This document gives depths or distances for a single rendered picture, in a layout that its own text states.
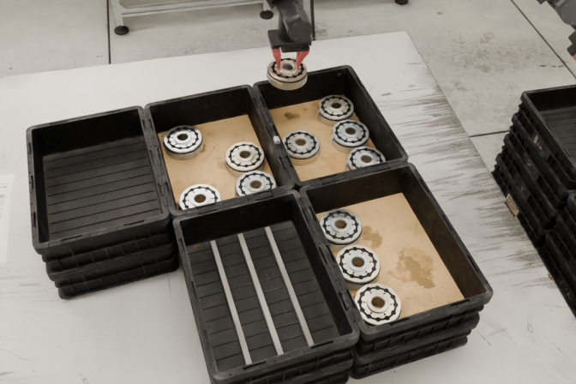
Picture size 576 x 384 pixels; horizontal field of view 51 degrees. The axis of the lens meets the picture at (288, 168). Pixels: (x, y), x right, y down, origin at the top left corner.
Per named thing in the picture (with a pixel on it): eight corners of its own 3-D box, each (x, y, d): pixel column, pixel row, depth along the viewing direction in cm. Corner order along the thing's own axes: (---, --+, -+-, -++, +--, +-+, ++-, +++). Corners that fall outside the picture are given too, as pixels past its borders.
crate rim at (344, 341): (172, 224, 138) (171, 217, 137) (297, 194, 145) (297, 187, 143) (213, 387, 113) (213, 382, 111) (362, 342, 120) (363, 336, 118)
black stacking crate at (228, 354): (177, 248, 145) (172, 219, 137) (295, 219, 152) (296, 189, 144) (218, 406, 120) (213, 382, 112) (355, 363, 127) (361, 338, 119)
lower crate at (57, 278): (49, 185, 172) (37, 156, 163) (154, 162, 179) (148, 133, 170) (60, 304, 147) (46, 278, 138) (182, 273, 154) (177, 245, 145)
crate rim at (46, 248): (27, 133, 157) (25, 126, 155) (143, 111, 164) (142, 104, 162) (35, 256, 132) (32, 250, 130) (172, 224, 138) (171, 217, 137)
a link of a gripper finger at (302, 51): (308, 74, 156) (310, 44, 150) (281, 76, 155) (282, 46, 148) (303, 58, 161) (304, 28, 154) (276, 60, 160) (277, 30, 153)
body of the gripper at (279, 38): (311, 48, 151) (314, 22, 145) (271, 51, 149) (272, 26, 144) (306, 33, 155) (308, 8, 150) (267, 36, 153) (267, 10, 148)
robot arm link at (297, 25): (290, -36, 138) (257, -17, 140) (301, -9, 131) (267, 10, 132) (311, 3, 147) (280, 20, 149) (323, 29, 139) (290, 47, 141)
